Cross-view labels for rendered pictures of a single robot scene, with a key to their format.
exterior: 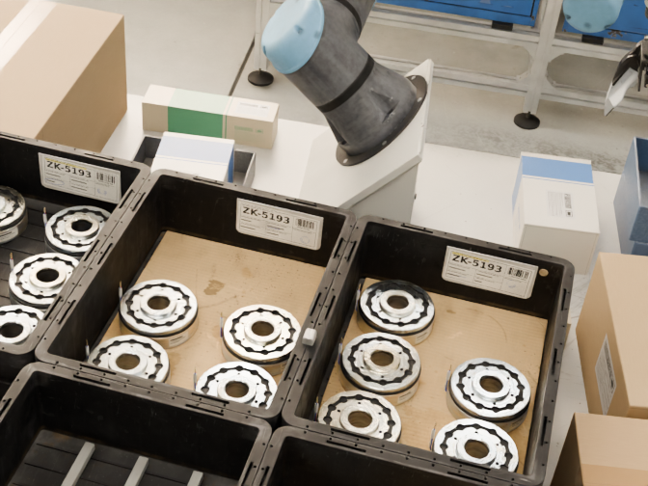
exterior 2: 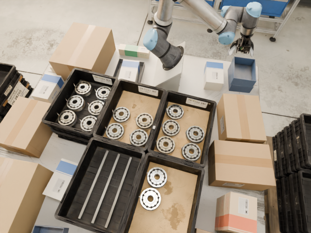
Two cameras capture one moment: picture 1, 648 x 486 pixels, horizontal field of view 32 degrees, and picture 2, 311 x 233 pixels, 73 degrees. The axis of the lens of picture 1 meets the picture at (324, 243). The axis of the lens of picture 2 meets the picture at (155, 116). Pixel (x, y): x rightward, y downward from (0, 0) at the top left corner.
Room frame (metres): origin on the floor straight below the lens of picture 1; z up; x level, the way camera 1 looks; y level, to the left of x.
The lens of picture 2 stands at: (0.51, -0.03, 1.94)
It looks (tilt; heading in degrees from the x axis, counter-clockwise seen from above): 62 degrees down; 4
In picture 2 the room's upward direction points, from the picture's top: 1 degrees clockwise
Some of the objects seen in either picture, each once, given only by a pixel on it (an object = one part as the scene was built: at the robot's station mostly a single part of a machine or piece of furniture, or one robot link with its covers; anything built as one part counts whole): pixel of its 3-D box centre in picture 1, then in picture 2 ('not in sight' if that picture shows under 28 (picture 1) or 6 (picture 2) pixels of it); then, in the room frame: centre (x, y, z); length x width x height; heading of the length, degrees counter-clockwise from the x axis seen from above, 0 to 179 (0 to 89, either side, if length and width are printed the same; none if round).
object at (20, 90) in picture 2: not in sight; (18, 95); (1.43, 1.24, 0.41); 0.31 x 0.02 x 0.16; 174
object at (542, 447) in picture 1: (439, 340); (183, 125); (1.01, -0.15, 0.92); 0.40 x 0.30 x 0.02; 169
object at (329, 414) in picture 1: (359, 422); (165, 144); (0.92, -0.06, 0.86); 0.10 x 0.10 x 0.01
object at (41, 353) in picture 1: (208, 285); (131, 112); (1.07, 0.14, 0.92); 0.40 x 0.30 x 0.02; 169
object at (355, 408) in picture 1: (359, 419); (165, 144); (0.92, -0.06, 0.86); 0.05 x 0.05 x 0.01
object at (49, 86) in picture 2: not in sight; (49, 89); (1.29, 0.76, 0.75); 0.20 x 0.12 x 0.09; 171
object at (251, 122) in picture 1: (210, 117); (134, 51); (1.73, 0.23, 0.73); 0.24 x 0.06 x 0.06; 85
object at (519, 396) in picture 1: (490, 388); (195, 133); (1.00, -0.23, 0.86); 0.10 x 0.10 x 0.01
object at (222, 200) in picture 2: not in sight; (234, 214); (0.60, -0.42, 0.81); 0.16 x 0.12 x 0.07; 174
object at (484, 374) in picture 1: (491, 385); (195, 133); (1.00, -0.23, 0.86); 0.05 x 0.05 x 0.01
